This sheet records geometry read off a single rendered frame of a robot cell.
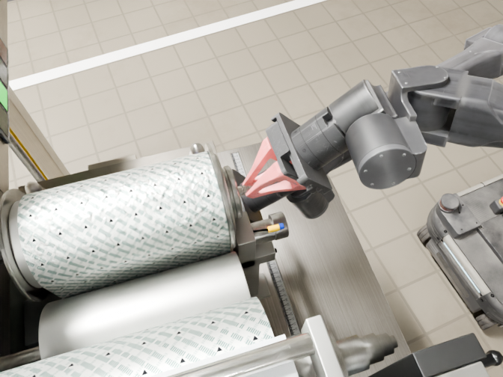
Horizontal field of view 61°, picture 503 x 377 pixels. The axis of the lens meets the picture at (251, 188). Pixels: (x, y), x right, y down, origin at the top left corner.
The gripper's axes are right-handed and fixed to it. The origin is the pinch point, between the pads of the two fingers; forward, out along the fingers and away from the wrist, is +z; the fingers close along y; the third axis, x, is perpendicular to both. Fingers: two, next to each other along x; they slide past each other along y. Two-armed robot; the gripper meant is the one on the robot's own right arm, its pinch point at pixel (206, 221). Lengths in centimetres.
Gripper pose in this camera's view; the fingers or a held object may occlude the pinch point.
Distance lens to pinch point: 77.4
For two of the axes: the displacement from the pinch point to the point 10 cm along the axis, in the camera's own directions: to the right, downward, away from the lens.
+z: -8.3, 4.7, 3.1
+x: -4.9, -3.1, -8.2
